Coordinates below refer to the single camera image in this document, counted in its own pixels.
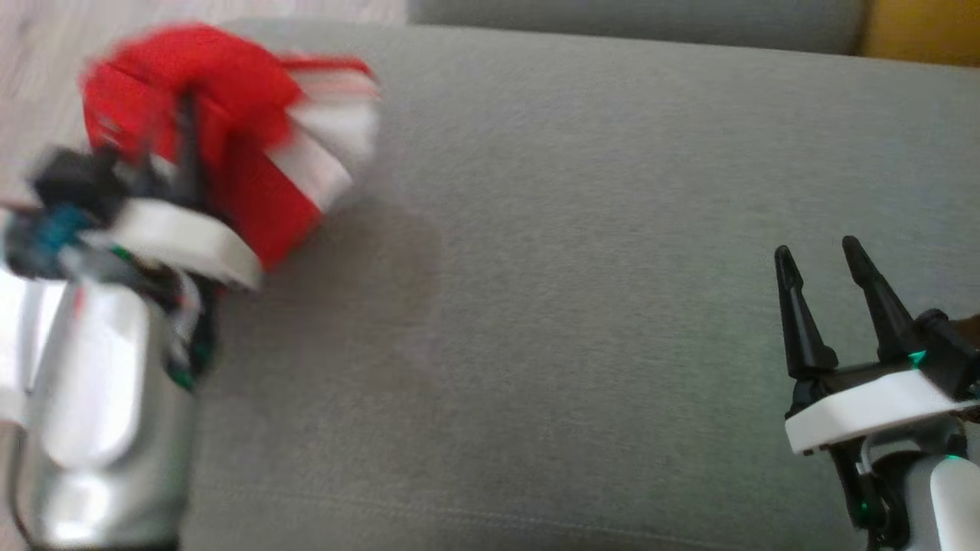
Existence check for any left camera cable blue plug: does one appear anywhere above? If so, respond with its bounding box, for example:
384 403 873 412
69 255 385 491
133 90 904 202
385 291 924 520
4 205 96 278

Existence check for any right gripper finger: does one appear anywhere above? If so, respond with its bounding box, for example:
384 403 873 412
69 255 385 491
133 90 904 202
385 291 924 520
841 236 921 365
773 245 840 381

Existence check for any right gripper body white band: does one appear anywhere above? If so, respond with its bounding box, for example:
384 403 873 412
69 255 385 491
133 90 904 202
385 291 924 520
785 360 980 457

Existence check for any red jersey with white stripes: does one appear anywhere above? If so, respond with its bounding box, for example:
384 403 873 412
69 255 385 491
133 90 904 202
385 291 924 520
79 21 382 272

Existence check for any yellow sofa back cushion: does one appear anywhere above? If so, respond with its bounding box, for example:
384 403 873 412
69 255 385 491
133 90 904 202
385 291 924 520
859 0 980 68

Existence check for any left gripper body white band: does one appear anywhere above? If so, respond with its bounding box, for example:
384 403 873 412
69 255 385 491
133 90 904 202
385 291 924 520
80 197 265 293

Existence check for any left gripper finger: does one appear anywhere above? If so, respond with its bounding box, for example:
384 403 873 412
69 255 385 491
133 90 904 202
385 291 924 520
136 103 172 192
176 90 209 214

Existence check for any large grey fabric ottoman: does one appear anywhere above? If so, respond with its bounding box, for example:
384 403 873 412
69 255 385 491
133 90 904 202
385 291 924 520
180 17 980 551

